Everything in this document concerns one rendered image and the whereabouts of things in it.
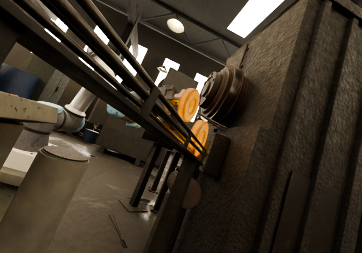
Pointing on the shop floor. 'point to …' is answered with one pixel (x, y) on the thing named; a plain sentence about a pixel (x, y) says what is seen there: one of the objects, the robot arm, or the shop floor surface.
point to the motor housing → (193, 192)
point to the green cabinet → (47, 81)
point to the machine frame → (290, 139)
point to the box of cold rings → (123, 140)
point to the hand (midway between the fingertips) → (190, 101)
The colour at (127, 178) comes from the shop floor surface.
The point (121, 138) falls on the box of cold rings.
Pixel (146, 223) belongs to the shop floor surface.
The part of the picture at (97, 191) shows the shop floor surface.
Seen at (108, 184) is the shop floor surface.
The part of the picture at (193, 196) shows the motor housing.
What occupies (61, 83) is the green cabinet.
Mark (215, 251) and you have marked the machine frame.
